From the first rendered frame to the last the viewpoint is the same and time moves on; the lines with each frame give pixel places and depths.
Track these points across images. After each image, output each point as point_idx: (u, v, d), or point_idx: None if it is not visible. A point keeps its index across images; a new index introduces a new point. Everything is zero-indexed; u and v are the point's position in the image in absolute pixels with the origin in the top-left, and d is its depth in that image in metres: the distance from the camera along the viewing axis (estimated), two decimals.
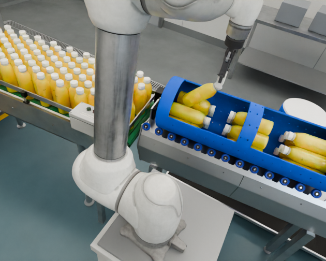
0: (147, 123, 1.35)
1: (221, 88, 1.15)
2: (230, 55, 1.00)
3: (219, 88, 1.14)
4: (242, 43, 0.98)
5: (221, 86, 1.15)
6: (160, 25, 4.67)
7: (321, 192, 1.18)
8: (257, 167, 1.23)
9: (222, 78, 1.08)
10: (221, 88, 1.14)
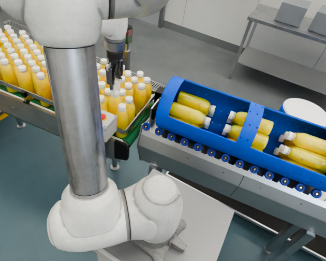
0: (147, 123, 1.35)
1: (117, 93, 1.25)
2: (110, 65, 1.10)
3: (115, 94, 1.25)
4: (119, 55, 1.09)
5: (117, 91, 1.26)
6: (160, 25, 4.67)
7: (321, 192, 1.18)
8: (257, 167, 1.23)
9: (112, 86, 1.19)
10: (116, 93, 1.25)
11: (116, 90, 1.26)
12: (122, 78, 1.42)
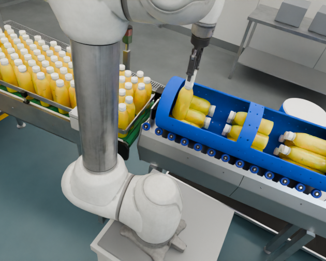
0: (147, 123, 1.35)
1: None
2: (195, 53, 0.99)
3: None
4: (207, 41, 0.98)
5: None
6: (160, 25, 4.67)
7: (321, 192, 1.18)
8: (257, 167, 1.23)
9: (190, 77, 1.08)
10: None
11: None
12: (122, 78, 1.42)
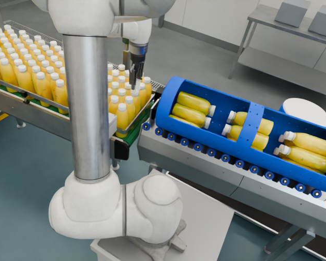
0: (147, 123, 1.35)
1: (116, 99, 1.27)
2: (133, 67, 1.20)
3: (114, 100, 1.27)
4: (142, 57, 1.18)
5: (117, 98, 1.28)
6: (160, 25, 4.67)
7: (321, 192, 1.18)
8: (257, 167, 1.23)
9: (133, 86, 1.28)
10: (115, 99, 1.27)
11: (115, 97, 1.29)
12: (122, 78, 1.42)
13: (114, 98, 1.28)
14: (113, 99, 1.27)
